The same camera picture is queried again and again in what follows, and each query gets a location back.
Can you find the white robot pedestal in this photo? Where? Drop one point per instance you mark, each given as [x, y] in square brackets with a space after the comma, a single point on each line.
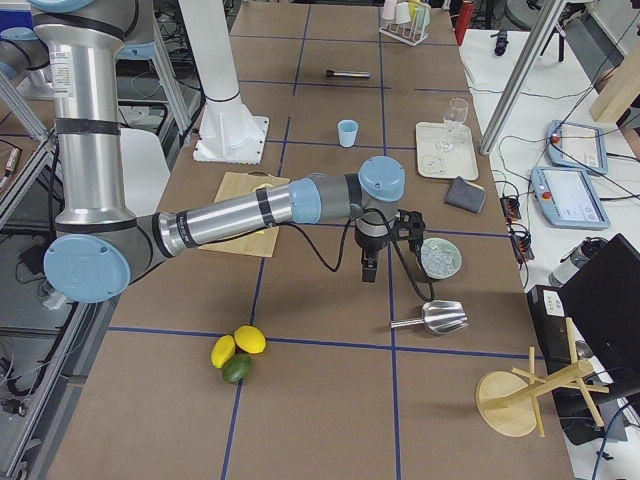
[228, 132]

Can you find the aluminium frame post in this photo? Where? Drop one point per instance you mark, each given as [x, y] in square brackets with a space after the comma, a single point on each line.
[540, 33]

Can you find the metal ice scoop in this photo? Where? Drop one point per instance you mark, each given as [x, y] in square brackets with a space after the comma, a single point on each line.
[440, 317]

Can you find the green bowl of ice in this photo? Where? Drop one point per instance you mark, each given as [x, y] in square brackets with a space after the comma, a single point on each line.
[440, 258]

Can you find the light blue plastic cup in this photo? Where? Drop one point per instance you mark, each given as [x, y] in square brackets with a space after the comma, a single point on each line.
[347, 132]

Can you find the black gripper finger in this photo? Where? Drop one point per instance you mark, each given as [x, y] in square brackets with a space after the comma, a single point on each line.
[369, 264]

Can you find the green cup in rack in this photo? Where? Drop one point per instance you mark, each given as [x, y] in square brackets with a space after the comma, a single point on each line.
[423, 11]

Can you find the clear wine glass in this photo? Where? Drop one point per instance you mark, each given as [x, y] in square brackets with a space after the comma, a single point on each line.
[453, 118]

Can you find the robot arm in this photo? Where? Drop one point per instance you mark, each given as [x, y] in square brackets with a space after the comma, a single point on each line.
[101, 246]

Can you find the white chair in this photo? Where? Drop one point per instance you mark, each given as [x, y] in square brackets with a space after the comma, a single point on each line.
[145, 170]

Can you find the grey metal bottle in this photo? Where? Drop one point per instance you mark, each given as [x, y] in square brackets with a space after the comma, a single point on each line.
[575, 260]

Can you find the white cup in rack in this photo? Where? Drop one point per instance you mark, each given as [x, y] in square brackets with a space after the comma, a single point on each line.
[402, 13]

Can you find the far teach pendant tablet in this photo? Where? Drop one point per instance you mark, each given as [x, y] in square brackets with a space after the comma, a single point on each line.
[576, 145]

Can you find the black monitor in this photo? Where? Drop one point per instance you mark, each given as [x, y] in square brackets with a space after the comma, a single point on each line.
[602, 298]

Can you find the pink cup in rack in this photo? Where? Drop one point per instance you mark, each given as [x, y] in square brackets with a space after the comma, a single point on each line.
[389, 9]

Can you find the green lime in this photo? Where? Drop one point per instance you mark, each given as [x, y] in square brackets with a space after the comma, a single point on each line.
[237, 368]

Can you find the near teach pendant tablet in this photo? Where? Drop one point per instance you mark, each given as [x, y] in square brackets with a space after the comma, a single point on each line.
[568, 199]

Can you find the steel muddler black tip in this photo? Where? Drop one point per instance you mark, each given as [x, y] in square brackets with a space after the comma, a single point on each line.
[359, 75]

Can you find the dark grey folded cloth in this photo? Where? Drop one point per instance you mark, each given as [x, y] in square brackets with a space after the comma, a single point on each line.
[465, 195]

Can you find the wooden cup stand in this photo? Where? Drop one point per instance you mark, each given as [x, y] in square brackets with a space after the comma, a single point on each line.
[508, 401]

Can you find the yellow cup in rack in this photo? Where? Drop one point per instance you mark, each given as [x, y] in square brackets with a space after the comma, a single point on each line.
[414, 7]

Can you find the wooden cutting board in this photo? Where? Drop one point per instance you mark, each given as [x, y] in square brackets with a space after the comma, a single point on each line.
[237, 220]

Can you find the red cylinder tube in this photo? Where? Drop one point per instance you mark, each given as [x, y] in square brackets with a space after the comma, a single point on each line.
[463, 20]

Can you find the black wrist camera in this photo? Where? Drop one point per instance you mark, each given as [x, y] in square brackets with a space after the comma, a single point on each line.
[409, 226]

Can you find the beige bear tray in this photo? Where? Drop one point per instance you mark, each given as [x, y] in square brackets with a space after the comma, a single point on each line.
[435, 162]

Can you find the yellow lemon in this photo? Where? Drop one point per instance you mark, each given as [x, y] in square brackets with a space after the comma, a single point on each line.
[250, 339]
[223, 350]

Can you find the teach pendant tablet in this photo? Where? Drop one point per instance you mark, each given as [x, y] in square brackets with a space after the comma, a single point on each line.
[576, 145]
[568, 199]

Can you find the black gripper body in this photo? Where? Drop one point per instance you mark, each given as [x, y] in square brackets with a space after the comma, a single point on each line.
[369, 246]

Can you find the white wire cup rack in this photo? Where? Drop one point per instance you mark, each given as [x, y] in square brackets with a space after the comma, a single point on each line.
[406, 33]

